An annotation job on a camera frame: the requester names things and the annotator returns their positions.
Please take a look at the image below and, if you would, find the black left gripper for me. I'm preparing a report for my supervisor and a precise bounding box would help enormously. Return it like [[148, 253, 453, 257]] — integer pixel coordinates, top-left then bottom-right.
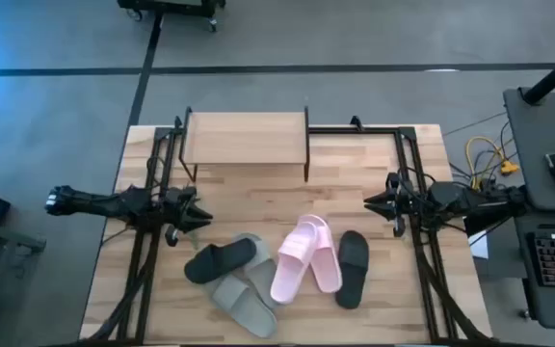
[[161, 186, 215, 234]]

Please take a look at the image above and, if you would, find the white paper sheet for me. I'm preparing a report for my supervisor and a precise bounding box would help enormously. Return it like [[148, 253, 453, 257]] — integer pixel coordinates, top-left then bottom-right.
[[469, 229, 491, 261]]

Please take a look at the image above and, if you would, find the black aluminium rig frame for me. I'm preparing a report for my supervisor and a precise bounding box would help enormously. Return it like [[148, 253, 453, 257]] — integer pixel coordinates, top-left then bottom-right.
[[83, 114, 496, 346]]

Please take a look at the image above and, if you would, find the yellow cable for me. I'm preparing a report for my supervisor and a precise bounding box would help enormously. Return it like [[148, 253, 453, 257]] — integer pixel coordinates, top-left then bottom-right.
[[465, 135, 520, 191]]

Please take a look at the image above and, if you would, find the grey slide sandal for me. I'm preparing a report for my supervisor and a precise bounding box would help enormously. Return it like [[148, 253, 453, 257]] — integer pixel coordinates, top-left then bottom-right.
[[230, 232, 281, 310], [202, 273, 279, 340]]

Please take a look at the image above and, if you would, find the black round pole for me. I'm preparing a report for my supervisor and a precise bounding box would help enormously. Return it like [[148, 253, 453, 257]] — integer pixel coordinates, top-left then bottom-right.
[[521, 42, 555, 106]]

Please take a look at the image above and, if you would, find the pink slide sandal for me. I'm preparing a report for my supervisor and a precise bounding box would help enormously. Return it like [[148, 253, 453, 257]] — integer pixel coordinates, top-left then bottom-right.
[[297, 213, 344, 295], [269, 220, 320, 306]]

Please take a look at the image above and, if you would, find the black slide sandal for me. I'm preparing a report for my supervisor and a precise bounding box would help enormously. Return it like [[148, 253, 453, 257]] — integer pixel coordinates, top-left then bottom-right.
[[334, 229, 371, 310], [183, 236, 259, 285]]

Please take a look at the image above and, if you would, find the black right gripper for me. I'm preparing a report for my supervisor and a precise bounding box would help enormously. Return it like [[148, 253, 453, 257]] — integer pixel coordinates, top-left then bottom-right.
[[363, 173, 426, 224]]

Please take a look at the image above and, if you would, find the grey desk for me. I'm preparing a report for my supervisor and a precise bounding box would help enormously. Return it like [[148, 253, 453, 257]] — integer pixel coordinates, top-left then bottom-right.
[[502, 85, 555, 334]]

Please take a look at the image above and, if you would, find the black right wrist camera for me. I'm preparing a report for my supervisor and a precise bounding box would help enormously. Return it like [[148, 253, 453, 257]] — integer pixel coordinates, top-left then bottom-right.
[[391, 215, 408, 239]]

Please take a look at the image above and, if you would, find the wooden shelf with black frame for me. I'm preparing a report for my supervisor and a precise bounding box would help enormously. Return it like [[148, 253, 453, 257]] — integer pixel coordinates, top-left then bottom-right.
[[177, 105, 312, 184]]

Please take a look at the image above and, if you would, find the black wheeled cart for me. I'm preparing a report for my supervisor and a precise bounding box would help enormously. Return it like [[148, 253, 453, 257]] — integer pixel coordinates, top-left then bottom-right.
[[116, 0, 227, 35]]

